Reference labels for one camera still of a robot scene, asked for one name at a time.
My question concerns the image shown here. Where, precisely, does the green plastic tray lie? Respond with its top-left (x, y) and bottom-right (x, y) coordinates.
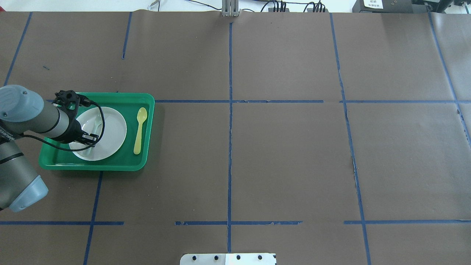
top-left (38, 92), bottom-right (155, 171)

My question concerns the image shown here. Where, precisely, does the aluminium frame post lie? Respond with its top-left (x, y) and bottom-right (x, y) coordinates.
top-left (222, 0), bottom-right (240, 17)

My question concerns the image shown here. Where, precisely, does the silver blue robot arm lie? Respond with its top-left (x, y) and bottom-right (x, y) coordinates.
top-left (0, 85), bottom-right (101, 212)

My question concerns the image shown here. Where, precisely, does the white round plate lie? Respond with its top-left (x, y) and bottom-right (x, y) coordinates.
top-left (73, 107), bottom-right (127, 161)

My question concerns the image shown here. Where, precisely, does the black equipment box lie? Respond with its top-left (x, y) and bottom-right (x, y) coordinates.
top-left (352, 0), bottom-right (428, 14)

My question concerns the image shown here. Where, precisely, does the brown paper table cover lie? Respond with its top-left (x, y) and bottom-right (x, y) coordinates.
top-left (1, 11), bottom-right (470, 265)

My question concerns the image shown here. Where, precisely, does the yellow plastic spoon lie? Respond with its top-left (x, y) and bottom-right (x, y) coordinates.
top-left (133, 107), bottom-right (148, 155)

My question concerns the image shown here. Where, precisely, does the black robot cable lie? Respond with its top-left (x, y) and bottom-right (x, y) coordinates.
top-left (18, 99), bottom-right (106, 152)

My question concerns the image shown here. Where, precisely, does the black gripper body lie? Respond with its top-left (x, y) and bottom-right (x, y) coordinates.
top-left (59, 116), bottom-right (83, 143)

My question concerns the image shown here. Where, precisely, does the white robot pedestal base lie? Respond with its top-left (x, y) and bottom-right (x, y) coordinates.
top-left (180, 252), bottom-right (277, 265)

